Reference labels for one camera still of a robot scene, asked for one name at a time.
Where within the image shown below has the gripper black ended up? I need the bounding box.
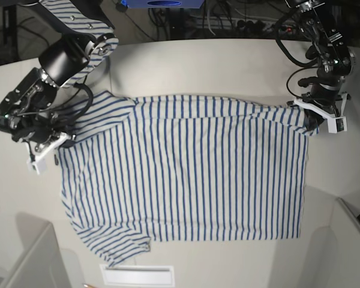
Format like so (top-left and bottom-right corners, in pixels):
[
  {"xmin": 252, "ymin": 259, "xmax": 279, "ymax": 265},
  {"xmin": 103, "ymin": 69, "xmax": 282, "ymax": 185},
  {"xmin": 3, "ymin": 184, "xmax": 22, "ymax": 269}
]
[
  {"xmin": 0, "ymin": 68, "xmax": 74, "ymax": 148},
  {"xmin": 296, "ymin": 74, "xmax": 347, "ymax": 136}
]

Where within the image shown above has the blue white striped T-shirt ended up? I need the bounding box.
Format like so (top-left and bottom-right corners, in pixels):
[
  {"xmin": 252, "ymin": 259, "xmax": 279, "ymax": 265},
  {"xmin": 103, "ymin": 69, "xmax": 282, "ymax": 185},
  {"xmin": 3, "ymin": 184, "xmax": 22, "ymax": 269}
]
[{"xmin": 56, "ymin": 92, "xmax": 312, "ymax": 267}]

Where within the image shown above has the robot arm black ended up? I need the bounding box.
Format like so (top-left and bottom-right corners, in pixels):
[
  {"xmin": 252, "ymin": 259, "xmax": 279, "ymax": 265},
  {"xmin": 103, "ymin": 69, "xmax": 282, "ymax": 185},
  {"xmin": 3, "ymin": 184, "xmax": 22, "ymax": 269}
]
[
  {"xmin": 0, "ymin": 1, "xmax": 118, "ymax": 148},
  {"xmin": 275, "ymin": 1, "xmax": 356, "ymax": 133}
]

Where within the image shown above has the white power strip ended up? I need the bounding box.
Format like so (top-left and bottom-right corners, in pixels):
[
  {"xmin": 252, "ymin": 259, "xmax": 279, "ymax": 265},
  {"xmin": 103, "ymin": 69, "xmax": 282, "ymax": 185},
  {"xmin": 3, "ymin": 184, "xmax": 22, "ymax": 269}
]
[{"xmin": 194, "ymin": 16, "xmax": 298, "ymax": 32}]

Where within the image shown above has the blue box at top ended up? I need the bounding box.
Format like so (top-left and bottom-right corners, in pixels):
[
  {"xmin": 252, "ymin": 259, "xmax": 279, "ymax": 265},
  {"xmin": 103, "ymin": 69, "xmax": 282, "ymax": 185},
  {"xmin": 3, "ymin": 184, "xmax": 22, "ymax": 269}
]
[{"xmin": 121, "ymin": 0, "xmax": 204, "ymax": 8}]

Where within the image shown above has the grey divider panel left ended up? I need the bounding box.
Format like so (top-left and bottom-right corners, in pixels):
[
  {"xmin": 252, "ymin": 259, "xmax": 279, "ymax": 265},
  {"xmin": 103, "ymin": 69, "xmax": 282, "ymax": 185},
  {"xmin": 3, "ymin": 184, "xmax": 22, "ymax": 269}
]
[{"xmin": 0, "ymin": 223, "xmax": 72, "ymax": 287}]

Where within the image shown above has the grey divider panel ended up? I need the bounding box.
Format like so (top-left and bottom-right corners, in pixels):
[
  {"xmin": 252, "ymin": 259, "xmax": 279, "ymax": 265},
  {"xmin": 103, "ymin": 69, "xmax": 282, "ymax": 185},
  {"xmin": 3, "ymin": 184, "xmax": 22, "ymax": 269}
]
[
  {"xmin": 299, "ymin": 199, "xmax": 360, "ymax": 287},
  {"xmin": 0, "ymin": 223, "xmax": 72, "ymax": 287}
]

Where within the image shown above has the grey divider panel right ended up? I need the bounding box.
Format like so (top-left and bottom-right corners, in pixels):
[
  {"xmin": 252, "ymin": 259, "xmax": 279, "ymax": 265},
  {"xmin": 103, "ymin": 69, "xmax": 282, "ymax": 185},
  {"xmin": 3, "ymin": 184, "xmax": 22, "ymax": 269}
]
[{"xmin": 299, "ymin": 199, "xmax": 360, "ymax": 287}]

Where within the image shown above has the white label plate on table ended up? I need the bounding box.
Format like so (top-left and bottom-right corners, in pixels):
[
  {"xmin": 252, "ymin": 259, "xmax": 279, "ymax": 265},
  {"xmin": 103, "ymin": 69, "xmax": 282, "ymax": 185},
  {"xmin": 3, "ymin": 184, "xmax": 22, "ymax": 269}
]
[{"xmin": 100, "ymin": 264, "xmax": 175, "ymax": 287}]

